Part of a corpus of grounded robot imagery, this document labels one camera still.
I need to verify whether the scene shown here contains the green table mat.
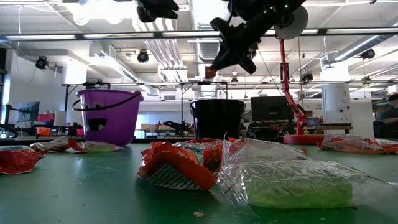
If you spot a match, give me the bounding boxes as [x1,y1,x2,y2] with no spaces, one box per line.
[0,141,398,224]

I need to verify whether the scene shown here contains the person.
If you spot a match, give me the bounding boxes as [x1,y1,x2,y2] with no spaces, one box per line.
[372,93,398,139]

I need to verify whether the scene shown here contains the red desk lamp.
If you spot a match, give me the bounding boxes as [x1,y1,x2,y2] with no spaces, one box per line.
[277,37,326,146]

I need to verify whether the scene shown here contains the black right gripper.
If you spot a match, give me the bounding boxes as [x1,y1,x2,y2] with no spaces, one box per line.
[207,12,279,76]

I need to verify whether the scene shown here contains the wrappers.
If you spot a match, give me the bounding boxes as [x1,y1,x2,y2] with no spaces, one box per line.
[29,136,71,154]

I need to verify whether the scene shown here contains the red box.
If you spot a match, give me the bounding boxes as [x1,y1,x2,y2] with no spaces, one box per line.
[37,113,55,123]

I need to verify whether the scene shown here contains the black monitor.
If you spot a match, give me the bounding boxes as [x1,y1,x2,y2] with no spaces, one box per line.
[16,101,40,123]
[250,95,295,123]

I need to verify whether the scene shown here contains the purple plastic bucket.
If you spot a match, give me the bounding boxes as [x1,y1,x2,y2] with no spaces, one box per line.
[72,89,145,147]

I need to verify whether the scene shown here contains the clear pack with red candy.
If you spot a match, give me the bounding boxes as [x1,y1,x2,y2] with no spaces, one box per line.
[317,134,388,155]

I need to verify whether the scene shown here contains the silver ceiling duct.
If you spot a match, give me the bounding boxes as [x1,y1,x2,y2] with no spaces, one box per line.
[322,33,398,68]

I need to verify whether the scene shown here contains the red Skittles candy pack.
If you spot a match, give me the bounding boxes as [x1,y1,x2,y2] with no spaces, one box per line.
[185,138,223,145]
[67,138,82,152]

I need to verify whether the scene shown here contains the black plastic bucket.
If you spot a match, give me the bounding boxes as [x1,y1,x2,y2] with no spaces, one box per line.
[189,98,246,141]

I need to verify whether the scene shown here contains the white pillar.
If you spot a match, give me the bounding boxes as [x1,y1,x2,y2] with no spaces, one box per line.
[321,62,353,125]

